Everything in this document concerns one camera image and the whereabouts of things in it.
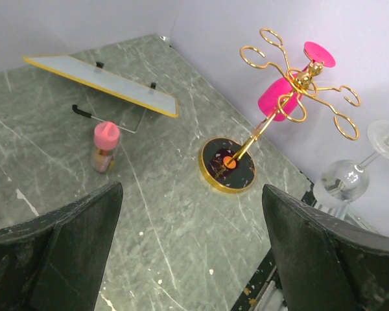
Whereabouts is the gold wine glass rack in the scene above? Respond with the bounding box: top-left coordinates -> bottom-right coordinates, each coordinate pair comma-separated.
199,28 -> 359,193

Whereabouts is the pink wine glass far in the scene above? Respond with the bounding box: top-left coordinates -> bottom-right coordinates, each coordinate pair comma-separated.
258,41 -> 336,122

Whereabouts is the yellow framed tilted mirror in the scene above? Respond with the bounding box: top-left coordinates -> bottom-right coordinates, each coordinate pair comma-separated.
23,55 -> 179,118

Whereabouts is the small pink capped bottle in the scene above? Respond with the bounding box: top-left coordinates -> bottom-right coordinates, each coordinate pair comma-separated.
91,121 -> 120,173

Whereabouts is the clear wine glass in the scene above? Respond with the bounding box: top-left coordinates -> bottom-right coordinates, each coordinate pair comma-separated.
312,120 -> 389,208

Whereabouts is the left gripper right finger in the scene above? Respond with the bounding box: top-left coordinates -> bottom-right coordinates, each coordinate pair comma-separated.
262,185 -> 389,310

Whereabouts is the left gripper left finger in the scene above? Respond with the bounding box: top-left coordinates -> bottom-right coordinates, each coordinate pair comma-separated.
0,181 -> 123,310

